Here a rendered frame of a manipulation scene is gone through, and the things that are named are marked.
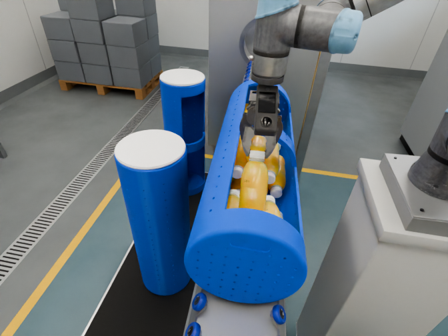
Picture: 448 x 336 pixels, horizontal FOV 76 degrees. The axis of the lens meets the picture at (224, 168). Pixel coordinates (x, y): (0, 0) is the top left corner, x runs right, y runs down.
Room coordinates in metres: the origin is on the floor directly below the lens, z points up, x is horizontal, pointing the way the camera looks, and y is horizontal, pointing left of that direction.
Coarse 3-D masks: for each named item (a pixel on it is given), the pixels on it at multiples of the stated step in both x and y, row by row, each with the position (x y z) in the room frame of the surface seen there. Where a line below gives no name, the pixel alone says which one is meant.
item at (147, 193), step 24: (120, 168) 0.85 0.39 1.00; (168, 168) 0.85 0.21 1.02; (144, 192) 0.82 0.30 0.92; (168, 192) 0.84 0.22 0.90; (144, 216) 0.82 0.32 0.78; (168, 216) 0.84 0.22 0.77; (144, 240) 0.83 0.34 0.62; (168, 240) 0.83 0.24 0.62; (144, 264) 0.84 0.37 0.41; (168, 264) 0.83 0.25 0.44; (168, 288) 0.82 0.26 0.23
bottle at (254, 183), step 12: (252, 168) 0.56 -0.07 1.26; (264, 168) 0.56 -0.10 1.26; (252, 180) 0.54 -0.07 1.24; (264, 180) 0.54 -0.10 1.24; (240, 192) 0.54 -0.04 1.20; (252, 192) 0.52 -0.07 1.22; (264, 192) 0.53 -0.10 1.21; (240, 204) 0.52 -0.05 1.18; (252, 204) 0.50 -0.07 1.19; (264, 204) 0.51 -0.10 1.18
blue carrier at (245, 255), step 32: (224, 128) 0.90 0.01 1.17; (288, 128) 1.10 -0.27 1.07; (224, 160) 0.66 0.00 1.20; (288, 160) 0.89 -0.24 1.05; (224, 192) 0.51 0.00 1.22; (288, 192) 0.72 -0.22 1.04; (224, 224) 0.41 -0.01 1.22; (256, 224) 0.40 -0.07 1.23; (288, 224) 0.43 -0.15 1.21; (192, 256) 0.40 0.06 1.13; (224, 256) 0.39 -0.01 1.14; (256, 256) 0.38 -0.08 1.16; (288, 256) 0.37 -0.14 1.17; (224, 288) 0.39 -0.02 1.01; (256, 288) 0.38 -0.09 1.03; (288, 288) 0.37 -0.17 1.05
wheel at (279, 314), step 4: (276, 308) 0.36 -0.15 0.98; (280, 308) 0.36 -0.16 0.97; (272, 312) 0.35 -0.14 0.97; (276, 312) 0.35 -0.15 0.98; (280, 312) 0.35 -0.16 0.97; (284, 312) 0.36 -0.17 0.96; (276, 316) 0.34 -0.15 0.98; (280, 316) 0.34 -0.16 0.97; (284, 316) 0.36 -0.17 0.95; (276, 320) 0.34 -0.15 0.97; (280, 320) 0.34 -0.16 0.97; (284, 320) 0.34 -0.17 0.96; (280, 324) 0.33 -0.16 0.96
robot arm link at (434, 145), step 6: (444, 120) 0.63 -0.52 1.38; (444, 126) 0.61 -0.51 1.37; (438, 132) 0.63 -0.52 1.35; (444, 132) 0.60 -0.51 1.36; (438, 138) 0.62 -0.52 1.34; (444, 138) 0.59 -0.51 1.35; (432, 144) 0.63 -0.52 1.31; (438, 144) 0.61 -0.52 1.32; (444, 144) 0.58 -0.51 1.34; (432, 150) 0.62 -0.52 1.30; (438, 150) 0.60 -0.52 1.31; (444, 150) 0.59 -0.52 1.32; (444, 156) 0.58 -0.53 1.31
